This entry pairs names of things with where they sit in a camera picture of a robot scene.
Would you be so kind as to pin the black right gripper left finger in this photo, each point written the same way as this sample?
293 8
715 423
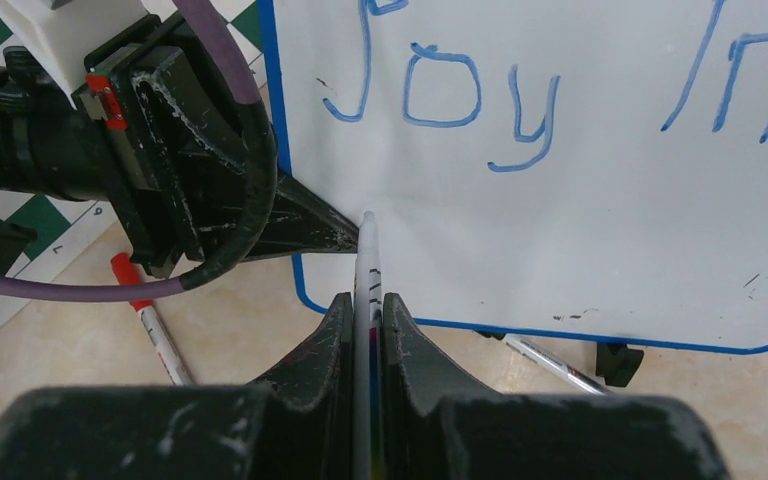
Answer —
291 422

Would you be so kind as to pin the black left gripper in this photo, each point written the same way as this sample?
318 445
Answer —
192 173

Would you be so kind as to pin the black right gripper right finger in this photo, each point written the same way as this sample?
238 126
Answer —
441 422

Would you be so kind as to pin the blue marker pen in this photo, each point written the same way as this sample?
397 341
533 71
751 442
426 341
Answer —
367 308

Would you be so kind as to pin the blue framed whiteboard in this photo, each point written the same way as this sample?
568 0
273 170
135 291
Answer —
593 170

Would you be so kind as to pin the black cap marker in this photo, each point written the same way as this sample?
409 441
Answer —
549 362

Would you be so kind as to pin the red cap marker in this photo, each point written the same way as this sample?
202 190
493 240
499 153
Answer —
127 275

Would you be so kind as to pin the green white chessboard mat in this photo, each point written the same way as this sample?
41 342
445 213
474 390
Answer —
65 229

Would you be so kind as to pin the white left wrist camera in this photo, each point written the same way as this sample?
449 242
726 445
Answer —
60 34

